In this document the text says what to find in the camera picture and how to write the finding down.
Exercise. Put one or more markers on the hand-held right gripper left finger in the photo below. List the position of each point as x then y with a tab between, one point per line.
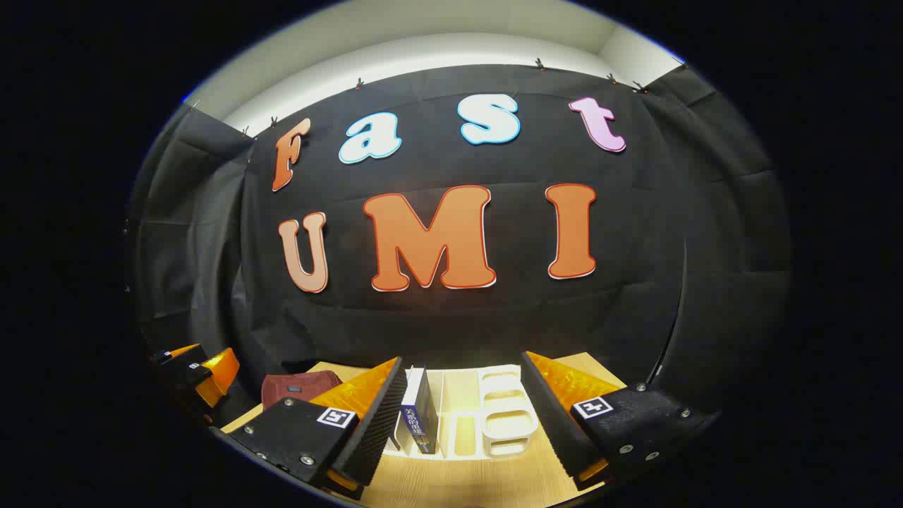
377	423

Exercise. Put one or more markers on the white bookshelf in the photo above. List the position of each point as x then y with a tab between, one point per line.
504	416

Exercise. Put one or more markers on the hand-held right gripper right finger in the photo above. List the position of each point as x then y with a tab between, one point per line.
547	416

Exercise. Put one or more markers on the blue spine book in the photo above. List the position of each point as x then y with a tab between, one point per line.
423	423

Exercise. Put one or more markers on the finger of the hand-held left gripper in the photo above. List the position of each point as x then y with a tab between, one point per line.
180	355
215	374

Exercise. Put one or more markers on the red-brown schoolbag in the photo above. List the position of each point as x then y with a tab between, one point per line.
300	388

